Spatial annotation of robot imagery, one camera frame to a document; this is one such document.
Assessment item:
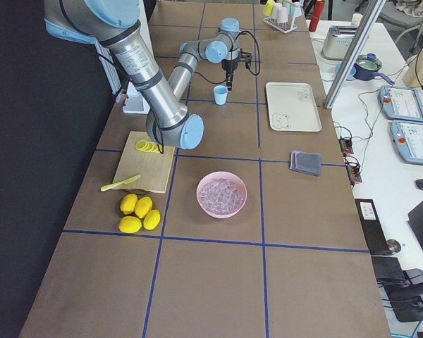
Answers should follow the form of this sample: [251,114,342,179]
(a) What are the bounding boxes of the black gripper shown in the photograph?
[221,50,252,91]

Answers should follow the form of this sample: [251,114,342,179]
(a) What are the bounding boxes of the light blue cup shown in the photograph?
[214,85,228,106]

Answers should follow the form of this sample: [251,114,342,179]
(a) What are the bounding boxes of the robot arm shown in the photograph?
[44,0,251,149]

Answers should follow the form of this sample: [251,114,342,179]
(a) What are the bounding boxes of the yellow-green plastic cup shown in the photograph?
[263,0,276,17]

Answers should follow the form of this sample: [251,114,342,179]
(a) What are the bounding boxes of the pink cup on rack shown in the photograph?
[276,6,289,25]

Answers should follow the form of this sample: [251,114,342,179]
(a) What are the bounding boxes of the white cup on rack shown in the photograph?
[271,3,283,20]

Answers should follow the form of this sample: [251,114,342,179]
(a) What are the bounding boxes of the pink bowl of ice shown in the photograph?
[196,171,247,219]

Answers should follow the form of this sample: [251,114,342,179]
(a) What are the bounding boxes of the cream bear tray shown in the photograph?
[265,82,322,132]

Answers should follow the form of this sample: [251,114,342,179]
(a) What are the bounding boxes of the lemon slices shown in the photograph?
[135,139,161,154]

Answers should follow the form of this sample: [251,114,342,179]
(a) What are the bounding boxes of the red bottle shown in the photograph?
[309,0,325,32]

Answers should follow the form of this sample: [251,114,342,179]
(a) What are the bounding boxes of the silver toaster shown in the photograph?
[321,25,357,61]

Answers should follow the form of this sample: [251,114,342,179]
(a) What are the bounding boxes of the grey folded cloth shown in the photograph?
[290,150,322,176]

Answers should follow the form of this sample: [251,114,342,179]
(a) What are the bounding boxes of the wooden cutting board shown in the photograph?
[113,131,176,194]

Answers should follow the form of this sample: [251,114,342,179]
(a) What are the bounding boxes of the blue bowl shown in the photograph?
[334,62,358,82]

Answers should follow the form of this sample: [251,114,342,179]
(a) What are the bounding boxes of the dark blue saucepan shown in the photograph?
[354,53,395,85]

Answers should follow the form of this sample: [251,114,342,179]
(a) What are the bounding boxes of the yellow-green plastic knife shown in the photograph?
[100,174,140,192]

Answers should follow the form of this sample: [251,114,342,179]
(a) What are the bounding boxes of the yellow lemon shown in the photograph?
[142,209,161,230]
[134,196,153,218]
[120,194,138,215]
[118,215,142,234]

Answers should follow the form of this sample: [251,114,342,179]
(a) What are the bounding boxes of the upper teach pendant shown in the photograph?
[379,85,423,122]

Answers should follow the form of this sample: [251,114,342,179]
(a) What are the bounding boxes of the teach pendant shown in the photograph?
[390,120,423,165]
[379,85,423,122]

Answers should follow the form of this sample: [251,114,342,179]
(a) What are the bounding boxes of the lower teach pendant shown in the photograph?
[390,120,423,165]

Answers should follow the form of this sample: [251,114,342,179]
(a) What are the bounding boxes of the white wire cup rack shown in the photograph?
[263,0,304,34]

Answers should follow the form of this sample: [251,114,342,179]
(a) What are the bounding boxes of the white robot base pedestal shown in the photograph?
[123,82,150,115]

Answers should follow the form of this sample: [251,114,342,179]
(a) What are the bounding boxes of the aluminium frame post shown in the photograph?
[324,0,386,109]

